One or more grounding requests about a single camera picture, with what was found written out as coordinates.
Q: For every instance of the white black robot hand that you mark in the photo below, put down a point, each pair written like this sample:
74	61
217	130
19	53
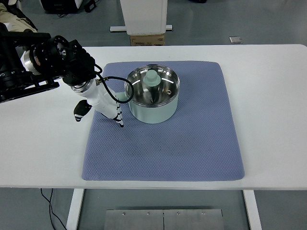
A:
99	97

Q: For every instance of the green pot with glass lid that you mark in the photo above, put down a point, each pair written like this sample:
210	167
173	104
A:
155	89

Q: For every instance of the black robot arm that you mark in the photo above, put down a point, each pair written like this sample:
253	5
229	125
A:
30	63

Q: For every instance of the cardboard box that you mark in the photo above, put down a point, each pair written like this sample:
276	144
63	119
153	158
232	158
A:
147	40

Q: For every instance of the white machine base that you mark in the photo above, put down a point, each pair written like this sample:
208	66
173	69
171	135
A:
143	17

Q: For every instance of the black device on floor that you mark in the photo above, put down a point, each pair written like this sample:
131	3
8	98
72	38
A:
68	6

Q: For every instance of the white table leg left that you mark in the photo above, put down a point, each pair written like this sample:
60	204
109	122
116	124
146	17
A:
75	209

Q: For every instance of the white table leg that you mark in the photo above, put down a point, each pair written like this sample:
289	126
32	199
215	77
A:
75	209
252	210

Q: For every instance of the person in beige trousers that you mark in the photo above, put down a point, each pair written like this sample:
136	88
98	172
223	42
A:
15	20

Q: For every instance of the metal floor plate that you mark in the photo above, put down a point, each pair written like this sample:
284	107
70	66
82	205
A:
164	219

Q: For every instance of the small grey floor plate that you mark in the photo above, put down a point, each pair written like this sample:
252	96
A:
235	40

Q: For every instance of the white table leg right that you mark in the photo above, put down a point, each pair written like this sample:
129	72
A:
252	210

